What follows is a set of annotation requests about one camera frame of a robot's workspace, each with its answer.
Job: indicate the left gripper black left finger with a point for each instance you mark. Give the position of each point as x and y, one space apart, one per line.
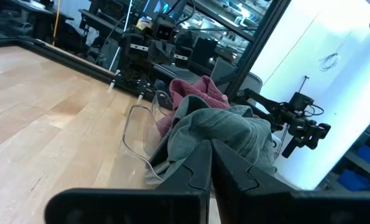
172 202

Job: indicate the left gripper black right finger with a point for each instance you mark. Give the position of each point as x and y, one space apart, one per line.
265 205

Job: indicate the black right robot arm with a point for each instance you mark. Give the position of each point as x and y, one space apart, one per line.
135 62

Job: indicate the clear plastic bin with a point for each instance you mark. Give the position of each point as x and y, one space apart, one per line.
141 130
163 101

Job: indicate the blue storage bin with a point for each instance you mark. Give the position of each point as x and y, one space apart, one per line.
369 155
352 180

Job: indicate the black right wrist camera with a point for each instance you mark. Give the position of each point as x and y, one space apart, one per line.
164 31

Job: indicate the black aluminium table frame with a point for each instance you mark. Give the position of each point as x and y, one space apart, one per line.
256 46

